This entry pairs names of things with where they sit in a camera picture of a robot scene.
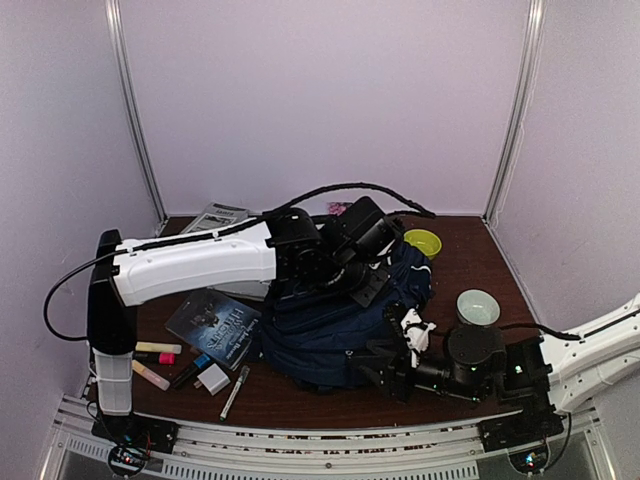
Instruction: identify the teal patterned ceramic bowl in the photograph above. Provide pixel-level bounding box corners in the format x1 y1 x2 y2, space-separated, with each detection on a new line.
456 289 501 327

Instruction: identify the yellow highlighter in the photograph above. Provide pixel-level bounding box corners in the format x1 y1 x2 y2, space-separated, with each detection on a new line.
135 341 182 354

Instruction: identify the aluminium front rail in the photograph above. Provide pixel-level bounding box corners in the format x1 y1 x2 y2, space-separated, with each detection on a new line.
35 395 622 479

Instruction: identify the dark Wuthering Heights book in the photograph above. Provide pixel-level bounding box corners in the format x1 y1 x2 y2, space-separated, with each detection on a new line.
165 288 261 371

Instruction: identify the white power adapter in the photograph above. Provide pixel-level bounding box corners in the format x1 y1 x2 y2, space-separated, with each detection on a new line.
194 364 230 396

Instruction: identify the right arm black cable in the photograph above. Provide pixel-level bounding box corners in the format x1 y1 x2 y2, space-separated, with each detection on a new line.
499 322 584 343

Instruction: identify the white Designer Fate book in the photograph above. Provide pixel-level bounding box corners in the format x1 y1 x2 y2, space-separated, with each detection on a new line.
326 202 352 216

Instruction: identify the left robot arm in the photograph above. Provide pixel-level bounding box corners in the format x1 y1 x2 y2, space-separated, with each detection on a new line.
86 196 402 444

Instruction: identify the beige highlighter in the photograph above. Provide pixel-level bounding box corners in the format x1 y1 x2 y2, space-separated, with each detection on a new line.
132 360 170 391

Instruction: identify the blue cap marker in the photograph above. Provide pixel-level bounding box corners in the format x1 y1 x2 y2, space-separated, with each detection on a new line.
170 353 213 389

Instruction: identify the navy blue student backpack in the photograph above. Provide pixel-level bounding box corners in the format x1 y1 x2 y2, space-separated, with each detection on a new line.
249 242 432 393

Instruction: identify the pink highlighter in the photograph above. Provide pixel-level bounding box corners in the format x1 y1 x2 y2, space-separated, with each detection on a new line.
133 352 176 365

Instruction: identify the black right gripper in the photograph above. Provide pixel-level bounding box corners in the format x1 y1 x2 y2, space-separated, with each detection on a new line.
354 335 490 406

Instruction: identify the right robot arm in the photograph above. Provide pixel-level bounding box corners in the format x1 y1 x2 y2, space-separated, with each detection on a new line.
347 298 639 442

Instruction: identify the lime green bowl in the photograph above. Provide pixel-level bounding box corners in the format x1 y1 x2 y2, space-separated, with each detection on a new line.
404 229 442 260

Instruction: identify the grey Ianra magazine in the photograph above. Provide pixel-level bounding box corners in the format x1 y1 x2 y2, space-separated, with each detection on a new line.
181 202 250 234

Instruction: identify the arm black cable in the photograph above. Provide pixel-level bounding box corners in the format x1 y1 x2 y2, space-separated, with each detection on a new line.
499 322 584 343
42 182 437 342

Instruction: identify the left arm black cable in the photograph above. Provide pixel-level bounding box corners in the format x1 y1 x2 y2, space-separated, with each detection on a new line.
42 182 437 342

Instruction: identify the aluminium frame post right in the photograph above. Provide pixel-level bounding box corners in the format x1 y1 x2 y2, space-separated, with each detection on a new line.
483 0 547 225

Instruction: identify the aluminium frame post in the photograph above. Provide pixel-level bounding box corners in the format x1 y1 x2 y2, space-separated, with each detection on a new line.
105 0 168 225
483 0 547 225

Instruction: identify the aluminium frame post left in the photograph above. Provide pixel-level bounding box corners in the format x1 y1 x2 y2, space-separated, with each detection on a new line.
105 0 168 225

